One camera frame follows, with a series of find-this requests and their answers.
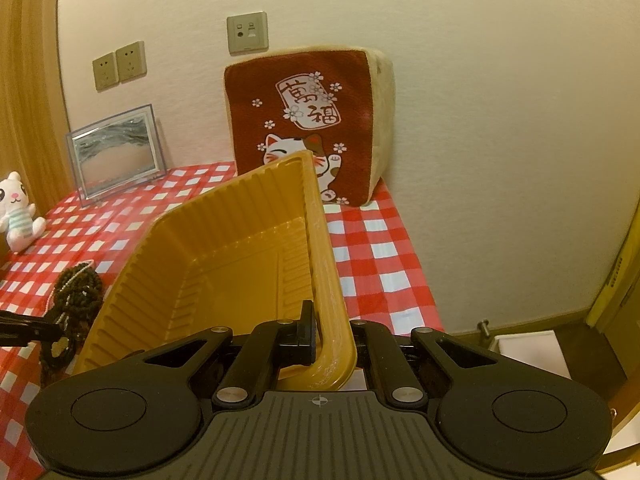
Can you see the metal knob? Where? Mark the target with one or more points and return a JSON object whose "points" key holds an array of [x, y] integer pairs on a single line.
{"points": [[484, 332]]}

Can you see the beige wall socket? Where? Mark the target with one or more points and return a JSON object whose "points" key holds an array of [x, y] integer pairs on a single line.
{"points": [[105, 72], [131, 61]]}

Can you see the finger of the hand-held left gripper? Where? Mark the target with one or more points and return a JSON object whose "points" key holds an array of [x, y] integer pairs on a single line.
{"points": [[25, 329]]}

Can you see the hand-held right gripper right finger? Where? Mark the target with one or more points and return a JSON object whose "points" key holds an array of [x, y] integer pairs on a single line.
{"points": [[371, 336]]}

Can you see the yellow ribbed plastic tray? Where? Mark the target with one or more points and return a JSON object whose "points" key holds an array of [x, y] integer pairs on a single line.
{"points": [[235, 240]]}

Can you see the wooden side panel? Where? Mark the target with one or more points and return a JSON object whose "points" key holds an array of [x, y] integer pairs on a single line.
{"points": [[25, 85]]}

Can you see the clear sand art frame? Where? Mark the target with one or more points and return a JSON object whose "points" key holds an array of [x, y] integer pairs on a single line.
{"points": [[117, 155]]}

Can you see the white cat plush toy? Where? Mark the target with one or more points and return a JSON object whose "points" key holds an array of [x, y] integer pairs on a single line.
{"points": [[17, 210]]}

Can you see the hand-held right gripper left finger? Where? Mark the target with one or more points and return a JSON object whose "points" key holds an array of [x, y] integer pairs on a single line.
{"points": [[308, 332]]}

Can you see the red white checkered tablecloth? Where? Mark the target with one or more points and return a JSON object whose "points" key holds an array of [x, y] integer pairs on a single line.
{"points": [[380, 270]]}

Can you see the white drawer box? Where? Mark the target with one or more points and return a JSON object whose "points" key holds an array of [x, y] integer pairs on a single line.
{"points": [[532, 352]]}

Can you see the red lucky cat box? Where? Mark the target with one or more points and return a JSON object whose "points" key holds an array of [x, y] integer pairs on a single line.
{"points": [[300, 110]]}

